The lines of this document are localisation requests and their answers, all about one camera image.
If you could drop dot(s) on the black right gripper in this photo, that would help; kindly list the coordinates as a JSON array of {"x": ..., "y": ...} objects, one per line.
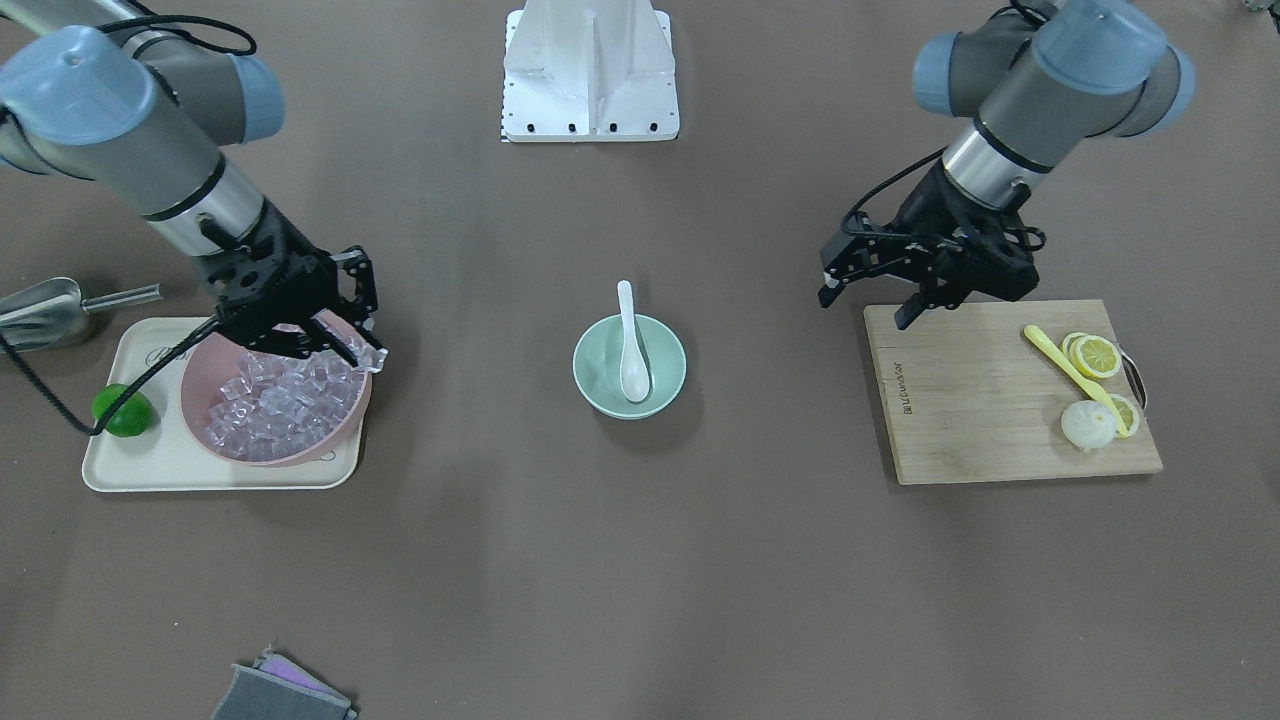
[{"x": 283, "y": 252}]

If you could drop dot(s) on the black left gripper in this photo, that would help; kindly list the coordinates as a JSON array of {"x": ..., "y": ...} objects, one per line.
[{"x": 922, "y": 212}]

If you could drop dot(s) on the clear ice cube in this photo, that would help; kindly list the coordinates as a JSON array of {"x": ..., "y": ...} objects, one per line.
[{"x": 369, "y": 359}]

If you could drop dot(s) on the white plastic spoon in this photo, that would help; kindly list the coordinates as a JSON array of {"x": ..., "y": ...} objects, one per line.
[{"x": 635, "y": 382}]

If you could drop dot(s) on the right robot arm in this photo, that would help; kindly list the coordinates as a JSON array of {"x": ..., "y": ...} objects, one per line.
[{"x": 114, "y": 93}]

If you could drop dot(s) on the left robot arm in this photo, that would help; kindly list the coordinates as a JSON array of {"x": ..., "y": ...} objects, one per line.
[{"x": 1034, "y": 81}]

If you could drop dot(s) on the pile of clear ice cubes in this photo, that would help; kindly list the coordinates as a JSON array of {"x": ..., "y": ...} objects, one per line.
[{"x": 273, "y": 407}]

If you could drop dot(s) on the pink bowl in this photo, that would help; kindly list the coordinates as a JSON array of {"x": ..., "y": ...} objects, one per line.
[{"x": 211, "y": 362}]

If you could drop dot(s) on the mint green bowl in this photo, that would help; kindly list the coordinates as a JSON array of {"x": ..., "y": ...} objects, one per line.
[{"x": 596, "y": 364}]

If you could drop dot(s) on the metal ice scoop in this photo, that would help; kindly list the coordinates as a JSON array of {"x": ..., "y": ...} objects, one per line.
[{"x": 56, "y": 314}]

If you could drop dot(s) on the wooden cutting board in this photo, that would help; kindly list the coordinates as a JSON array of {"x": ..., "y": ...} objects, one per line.
[{"x": 967, "y": 398}]

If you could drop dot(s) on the lemon slice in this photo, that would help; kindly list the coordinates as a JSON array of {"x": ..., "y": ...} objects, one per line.
[
  {"x": 1129, "y": 416},
  {"x": 1095, "y": 357}
]

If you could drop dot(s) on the lemon end piece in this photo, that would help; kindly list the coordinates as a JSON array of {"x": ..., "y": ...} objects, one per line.
[{"x": 1088, "y": 425}]

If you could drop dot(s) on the green lime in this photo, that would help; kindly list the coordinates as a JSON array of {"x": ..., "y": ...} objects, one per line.
[{"x": 132, "y": 419}]

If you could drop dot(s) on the white pillar stand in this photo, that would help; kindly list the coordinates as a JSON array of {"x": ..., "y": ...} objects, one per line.
[{"x": 589, "y": 72}]

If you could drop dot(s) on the grey folded cloth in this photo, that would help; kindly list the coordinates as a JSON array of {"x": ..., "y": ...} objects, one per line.
[{"x": 274, "y": 686}]

